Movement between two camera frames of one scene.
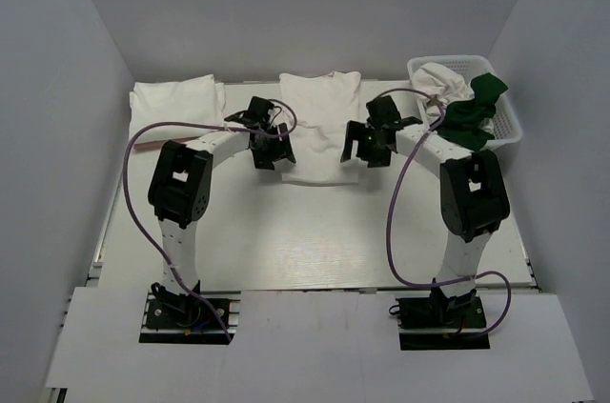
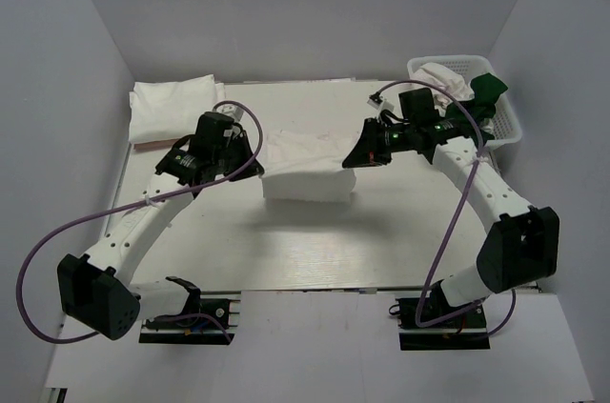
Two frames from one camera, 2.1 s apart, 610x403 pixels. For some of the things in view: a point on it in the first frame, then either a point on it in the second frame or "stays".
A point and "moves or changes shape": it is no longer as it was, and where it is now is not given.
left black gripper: (263, 160) -> (240, 139)
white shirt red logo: (323, 104) moves or changes shape
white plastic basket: (506, 126) stays
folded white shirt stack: (188, 100) stays
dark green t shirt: (463, 121) stays
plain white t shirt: (441, 87) stays
